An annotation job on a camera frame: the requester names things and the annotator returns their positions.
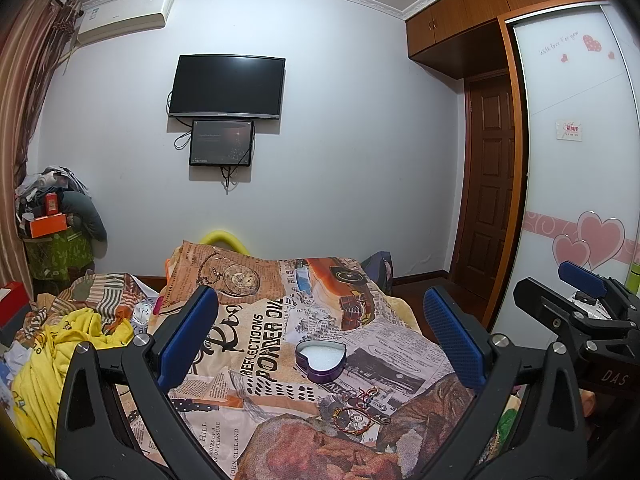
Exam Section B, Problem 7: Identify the red beaded bracelet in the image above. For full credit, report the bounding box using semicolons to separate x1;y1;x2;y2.
330;386;392;436

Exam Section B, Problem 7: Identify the purple heart-shaped jewelry tin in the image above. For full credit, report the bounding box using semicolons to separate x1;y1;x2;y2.
295;339;347;384

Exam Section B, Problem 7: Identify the yellow garment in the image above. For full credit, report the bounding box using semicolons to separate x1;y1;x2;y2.
11;308;134;465

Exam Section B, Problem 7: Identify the brown wooden door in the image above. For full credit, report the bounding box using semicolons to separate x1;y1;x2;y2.
451;70;515;321

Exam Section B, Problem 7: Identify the striped pillow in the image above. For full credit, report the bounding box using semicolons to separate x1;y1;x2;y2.
23;273;150;335

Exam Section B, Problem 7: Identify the red box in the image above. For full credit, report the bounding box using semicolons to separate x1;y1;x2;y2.
0;282;30;337

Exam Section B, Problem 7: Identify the green patterned bag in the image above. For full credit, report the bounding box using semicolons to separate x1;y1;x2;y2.
23;228;93;281

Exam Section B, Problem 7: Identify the newspaper print bed blanket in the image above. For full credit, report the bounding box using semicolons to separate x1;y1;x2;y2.
122;243;474;479

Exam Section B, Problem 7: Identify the orange box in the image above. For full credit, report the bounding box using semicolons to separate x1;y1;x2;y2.
27;214;67;238

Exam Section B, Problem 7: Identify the white heart-decorated wardrobe door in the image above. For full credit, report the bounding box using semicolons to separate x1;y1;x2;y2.
487;1;640;340

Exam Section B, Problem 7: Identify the grey stuffed cushion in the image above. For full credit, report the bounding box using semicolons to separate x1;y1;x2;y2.
62;191;107;242

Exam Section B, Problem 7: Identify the wooden overhead cabinet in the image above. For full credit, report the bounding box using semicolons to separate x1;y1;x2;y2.
406;0;594;79

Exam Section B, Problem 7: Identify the striped brown curtain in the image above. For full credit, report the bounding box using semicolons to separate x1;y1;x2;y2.
1;0;80;289

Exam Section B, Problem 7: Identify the white air conditioner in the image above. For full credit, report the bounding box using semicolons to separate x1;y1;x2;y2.
77;0;175;46

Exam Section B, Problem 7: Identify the yellow curved bed rail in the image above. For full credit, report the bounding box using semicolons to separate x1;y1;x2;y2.
200;230;250;255

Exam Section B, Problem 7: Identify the small black wall monitor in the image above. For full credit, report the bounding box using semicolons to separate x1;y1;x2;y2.
189;119;254;167

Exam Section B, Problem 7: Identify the black wall television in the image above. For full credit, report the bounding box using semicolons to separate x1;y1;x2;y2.
168;54;285;119

